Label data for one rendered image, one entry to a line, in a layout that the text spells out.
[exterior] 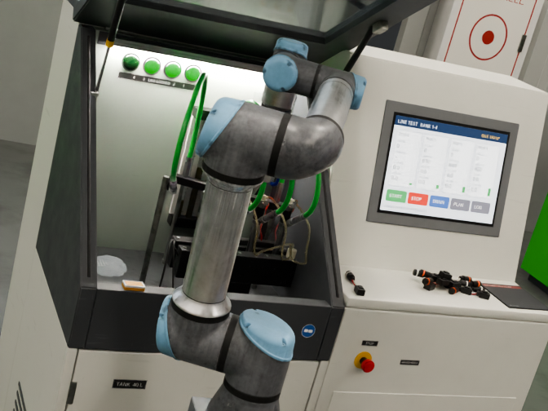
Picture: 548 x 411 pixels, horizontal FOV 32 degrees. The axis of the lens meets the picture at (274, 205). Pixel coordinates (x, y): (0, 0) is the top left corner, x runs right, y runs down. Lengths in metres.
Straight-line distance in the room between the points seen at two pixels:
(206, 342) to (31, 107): 4.68
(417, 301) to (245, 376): 0.88
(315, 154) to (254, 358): 0.42
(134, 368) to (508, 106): 1.36
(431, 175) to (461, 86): 0.28
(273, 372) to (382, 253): 1.00
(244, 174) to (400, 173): 1.13
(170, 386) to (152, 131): 0.73
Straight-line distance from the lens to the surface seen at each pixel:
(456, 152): 2.84
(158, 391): 2.43
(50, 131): 2.80
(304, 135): 1.64
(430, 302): 2.63
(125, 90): 2.66
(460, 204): 2.87
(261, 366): 1.82
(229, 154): 1.65
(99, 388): 2.38
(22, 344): 2.86
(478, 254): 2.94
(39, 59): 6.31
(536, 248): 6.36
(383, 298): 2.55
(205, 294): 1.79
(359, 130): 2.67
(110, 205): 2.76
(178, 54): 2.64
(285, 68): 2.00
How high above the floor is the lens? 1.88
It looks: 17 degrees down
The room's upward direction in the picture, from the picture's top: 15 degrees clockwise
